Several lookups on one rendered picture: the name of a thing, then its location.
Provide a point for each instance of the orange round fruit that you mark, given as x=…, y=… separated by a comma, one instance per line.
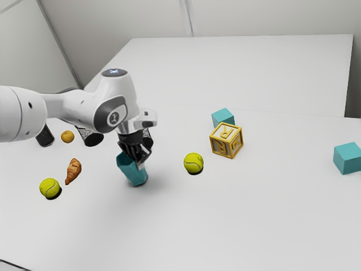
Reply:
x=67, y=136

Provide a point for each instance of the yellow letter block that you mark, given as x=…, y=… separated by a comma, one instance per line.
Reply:
x=225, y=140

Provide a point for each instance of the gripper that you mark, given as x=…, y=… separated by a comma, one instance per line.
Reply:
x=132, y=146

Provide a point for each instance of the brown croissant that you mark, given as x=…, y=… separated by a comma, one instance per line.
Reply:
x=73, y=170

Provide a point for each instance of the black can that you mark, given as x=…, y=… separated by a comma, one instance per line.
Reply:
x=45, y=138

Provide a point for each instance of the yellow tennis ball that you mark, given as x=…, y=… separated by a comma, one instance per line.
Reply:
x=193, y=163
x=49, y=187

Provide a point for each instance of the black mesh pen holder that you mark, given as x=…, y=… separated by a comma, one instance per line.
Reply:
x=91, y=137
x=148, y=139

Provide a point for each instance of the teal cube block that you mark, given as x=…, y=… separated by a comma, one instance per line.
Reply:
x=348, y=158
x=222, y=116

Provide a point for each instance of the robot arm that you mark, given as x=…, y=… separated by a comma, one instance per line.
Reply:
x=79, y=105

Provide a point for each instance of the teal faceted mug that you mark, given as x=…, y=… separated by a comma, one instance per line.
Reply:
x=134, y=173

